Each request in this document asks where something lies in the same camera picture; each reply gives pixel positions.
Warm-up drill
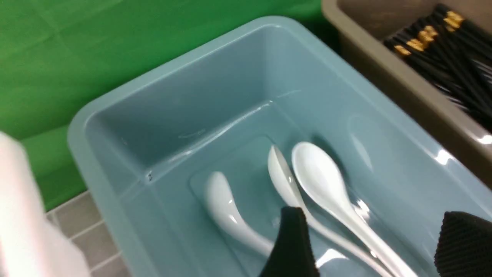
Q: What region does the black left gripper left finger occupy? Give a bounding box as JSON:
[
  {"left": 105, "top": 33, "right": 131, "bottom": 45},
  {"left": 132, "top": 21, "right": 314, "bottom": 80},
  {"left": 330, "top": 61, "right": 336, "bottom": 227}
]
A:
[{"left": 261, "top": 207, "right": 320, "bottom": 277}]

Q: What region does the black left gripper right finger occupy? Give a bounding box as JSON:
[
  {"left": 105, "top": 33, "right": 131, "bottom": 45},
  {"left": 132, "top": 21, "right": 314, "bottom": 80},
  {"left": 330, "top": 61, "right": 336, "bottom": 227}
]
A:
[{"left": 434, "top": 212, "right": 492, "bottom": 277}]

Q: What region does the white ceramic spoon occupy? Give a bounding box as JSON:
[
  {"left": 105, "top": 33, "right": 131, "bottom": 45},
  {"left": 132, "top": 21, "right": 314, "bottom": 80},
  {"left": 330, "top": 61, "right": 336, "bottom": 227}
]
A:
[{"left": 203, "top": 171, "right": 274, "bottom": 257}]

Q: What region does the white spoon left in bin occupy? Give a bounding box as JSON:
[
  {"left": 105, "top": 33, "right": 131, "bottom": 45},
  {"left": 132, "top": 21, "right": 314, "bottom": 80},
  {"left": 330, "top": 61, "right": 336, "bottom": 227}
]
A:
[{"left": 268, "top": 144, "right": 392, "bottom": 277}]

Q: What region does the white spoon in bin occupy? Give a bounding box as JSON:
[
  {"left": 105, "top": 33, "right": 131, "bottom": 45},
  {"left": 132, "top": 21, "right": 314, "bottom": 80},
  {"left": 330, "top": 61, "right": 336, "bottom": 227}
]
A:
[
  {"left": 268, "top": 144, "right": 392, "bottom": 277},
  {"left": 291, "top": 142, "right": 417, "bottom": 277}
]

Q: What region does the white spoon right in bin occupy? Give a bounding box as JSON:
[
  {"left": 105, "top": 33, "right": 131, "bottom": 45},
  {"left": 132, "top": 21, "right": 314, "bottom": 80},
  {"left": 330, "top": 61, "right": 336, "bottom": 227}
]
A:
[{"left": 291, "top": 142, "right": 417, "bottom": 277}]

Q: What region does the teal plastic bin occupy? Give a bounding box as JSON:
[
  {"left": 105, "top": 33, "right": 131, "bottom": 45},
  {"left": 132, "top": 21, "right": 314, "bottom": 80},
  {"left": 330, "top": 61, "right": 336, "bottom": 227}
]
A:
[{"left": 68, "top": 16, "right": 491, "bottom": 277}]

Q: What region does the black chopsticks pile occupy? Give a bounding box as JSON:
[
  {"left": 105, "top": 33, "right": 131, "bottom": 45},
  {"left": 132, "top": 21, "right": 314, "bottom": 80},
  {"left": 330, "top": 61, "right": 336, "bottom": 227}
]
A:
[{"left": 382, "top": 2, "right": 492, "bottom": 131}]

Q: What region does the grey checked tablecloth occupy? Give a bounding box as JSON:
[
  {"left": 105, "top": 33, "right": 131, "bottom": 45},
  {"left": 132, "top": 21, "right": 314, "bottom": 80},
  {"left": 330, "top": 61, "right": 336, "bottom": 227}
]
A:
[{"left": 46, "top": 191, "right": 132, "bottom": 277}]

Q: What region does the brown plastic bin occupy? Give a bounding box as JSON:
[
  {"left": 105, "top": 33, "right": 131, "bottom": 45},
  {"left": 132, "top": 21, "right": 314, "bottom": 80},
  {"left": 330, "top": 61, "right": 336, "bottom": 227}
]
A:
[{"left": 321, "top": 0, "right": 492, "bottom": 187}]

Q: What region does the large white plastic bin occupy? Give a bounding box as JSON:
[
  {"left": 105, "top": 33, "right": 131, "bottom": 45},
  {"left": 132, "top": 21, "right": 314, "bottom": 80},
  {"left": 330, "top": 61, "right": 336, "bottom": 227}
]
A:
[{"left": 0, "top": 133, "right": 91, "bottom": 277}]

